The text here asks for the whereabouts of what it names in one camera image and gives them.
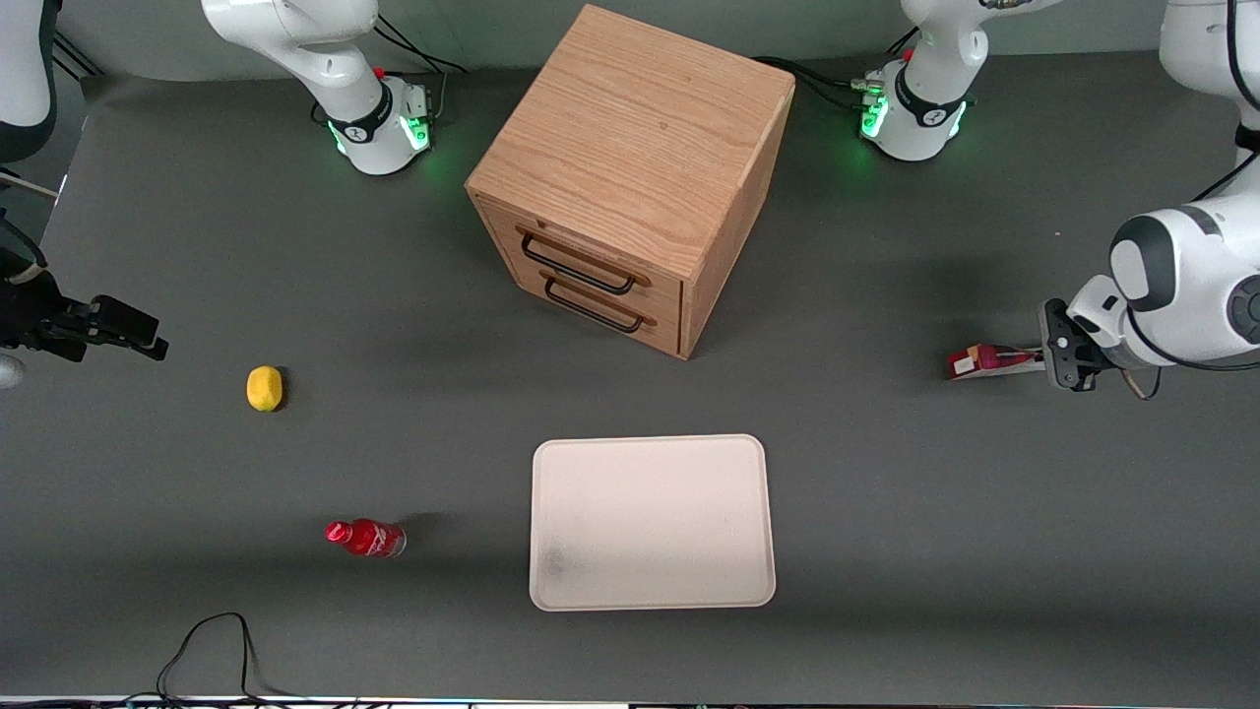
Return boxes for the black left arm base cables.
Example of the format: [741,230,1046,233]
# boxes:
[752,30,922,115]

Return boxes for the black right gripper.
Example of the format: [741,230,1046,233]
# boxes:
[0,251,170,362]

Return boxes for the black right arm base cables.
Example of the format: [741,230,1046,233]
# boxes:
[313,14,470,124]

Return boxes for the yellow lemon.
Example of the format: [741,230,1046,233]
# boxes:
[245,365,284,413]

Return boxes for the wooden drawer cabinet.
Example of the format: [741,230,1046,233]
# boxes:
[465,4,796,361]

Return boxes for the thin black looped cable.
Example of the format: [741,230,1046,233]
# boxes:
[128,612,326,706]

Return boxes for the beige plastic tray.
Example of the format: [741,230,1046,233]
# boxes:
[529,433,778,612]

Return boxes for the black wire drawer handle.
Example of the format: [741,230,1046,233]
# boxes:
[542,275,647,335]
[519,230,640,296]

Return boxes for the black right arm wrist cable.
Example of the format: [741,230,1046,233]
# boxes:
[0,212,49,287]

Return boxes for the black arm wrist cable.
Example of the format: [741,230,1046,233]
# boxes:
[0,212,49,287]
[1122,0,1260,401]

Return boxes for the red cookie box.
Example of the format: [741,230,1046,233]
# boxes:
[947,342,1047,382]

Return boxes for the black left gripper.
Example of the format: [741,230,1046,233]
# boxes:
[1041,298,1114,393]

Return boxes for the red plastic drink bottle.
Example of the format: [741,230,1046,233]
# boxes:
[325,518,408,559]

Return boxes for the wooden drawer front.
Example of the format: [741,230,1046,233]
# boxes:
[500,258,683,357]
[476,197,686,318]

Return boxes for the black left arm wrist cable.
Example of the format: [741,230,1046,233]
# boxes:
[1122,0,1260,401]

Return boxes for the black arm base cables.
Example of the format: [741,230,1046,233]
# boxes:
[752,30,922,115]
[313,14,470,124]

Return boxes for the dark grey table mat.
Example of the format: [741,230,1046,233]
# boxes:
[0,37,1260,703]

